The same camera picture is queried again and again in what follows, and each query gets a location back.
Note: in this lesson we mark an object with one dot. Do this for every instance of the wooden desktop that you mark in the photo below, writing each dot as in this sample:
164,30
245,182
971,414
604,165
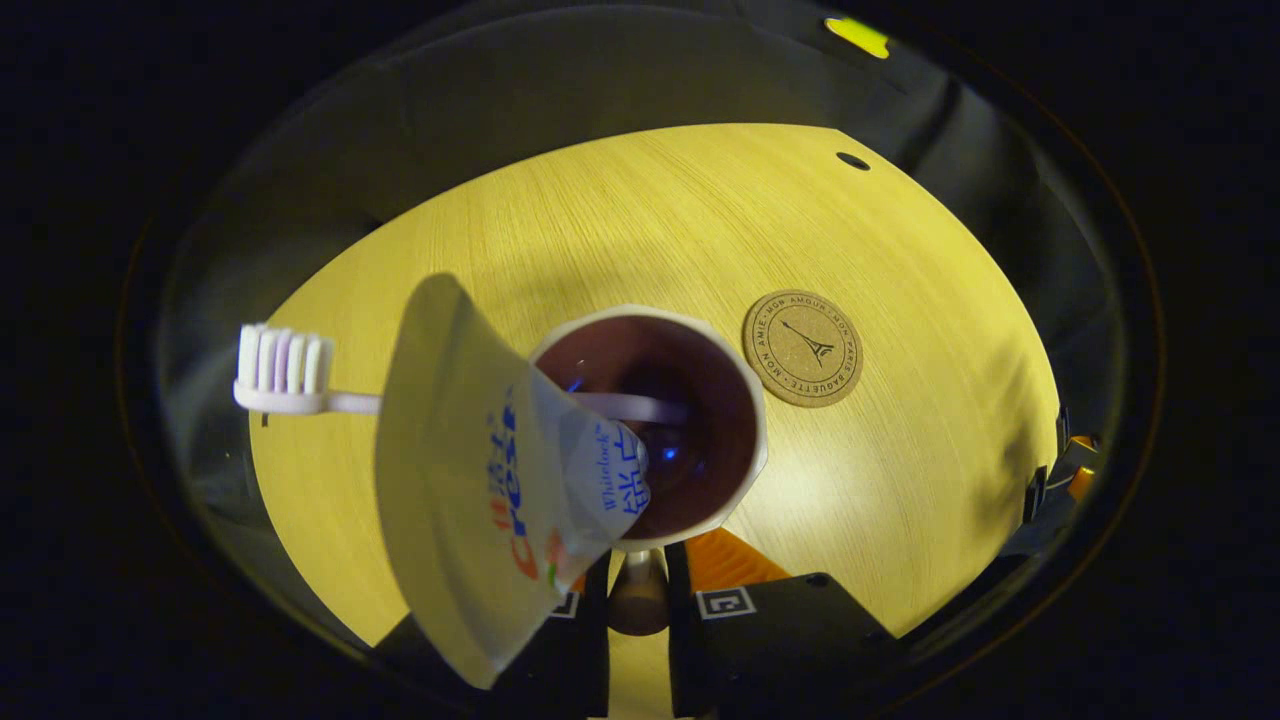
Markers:
620,220

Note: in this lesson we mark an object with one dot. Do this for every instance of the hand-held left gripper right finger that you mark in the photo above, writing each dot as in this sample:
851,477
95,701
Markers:
680,640

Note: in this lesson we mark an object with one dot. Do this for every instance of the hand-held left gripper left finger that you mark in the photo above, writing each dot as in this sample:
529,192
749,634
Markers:
585,660

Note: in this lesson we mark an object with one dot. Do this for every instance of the round cork coaster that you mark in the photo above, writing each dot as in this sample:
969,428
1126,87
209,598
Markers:
803,348

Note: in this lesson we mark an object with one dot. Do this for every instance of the black desk edge bracket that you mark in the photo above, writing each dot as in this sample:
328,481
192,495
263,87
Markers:
1062,428
1033,493

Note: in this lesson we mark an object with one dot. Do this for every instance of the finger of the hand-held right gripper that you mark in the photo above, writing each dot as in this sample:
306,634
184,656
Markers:
1082,470

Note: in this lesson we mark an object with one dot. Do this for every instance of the white toothpaste tube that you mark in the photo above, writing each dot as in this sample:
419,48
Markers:
450,480

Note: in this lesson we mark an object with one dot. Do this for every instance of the pale purple toothbrush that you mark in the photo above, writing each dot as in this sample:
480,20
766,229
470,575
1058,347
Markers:
285,365

